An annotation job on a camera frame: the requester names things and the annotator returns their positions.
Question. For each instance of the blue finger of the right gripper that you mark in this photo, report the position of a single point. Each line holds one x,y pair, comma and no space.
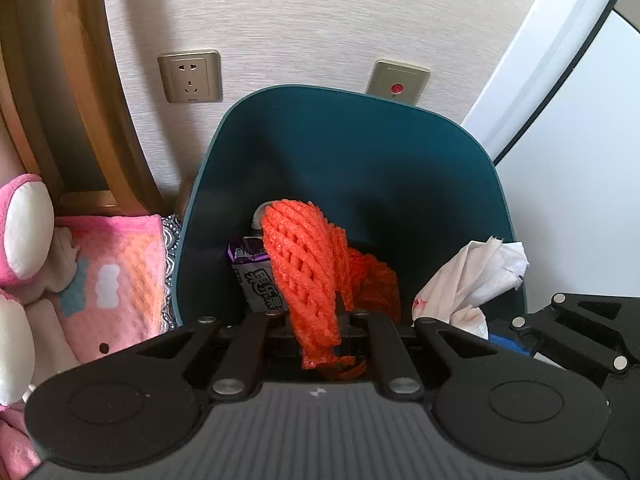
508,344

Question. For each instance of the white paper tissue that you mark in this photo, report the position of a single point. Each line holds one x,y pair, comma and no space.
480,272

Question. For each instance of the orange foam fruit net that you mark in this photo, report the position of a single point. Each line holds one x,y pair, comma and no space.
313,266

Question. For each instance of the white purple cartoon carton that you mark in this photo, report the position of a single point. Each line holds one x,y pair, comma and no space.
252,267

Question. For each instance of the teal trash bin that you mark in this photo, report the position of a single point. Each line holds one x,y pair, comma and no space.
408,186

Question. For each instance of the pink patterned blanket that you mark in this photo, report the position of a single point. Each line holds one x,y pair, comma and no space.
114,301

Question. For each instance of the pink plush toy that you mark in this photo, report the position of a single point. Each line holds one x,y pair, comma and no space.
37,260

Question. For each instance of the white door frame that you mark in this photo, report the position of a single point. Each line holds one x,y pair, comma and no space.
545,49

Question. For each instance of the beige wall power socket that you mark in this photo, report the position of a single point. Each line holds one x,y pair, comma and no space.
191,77

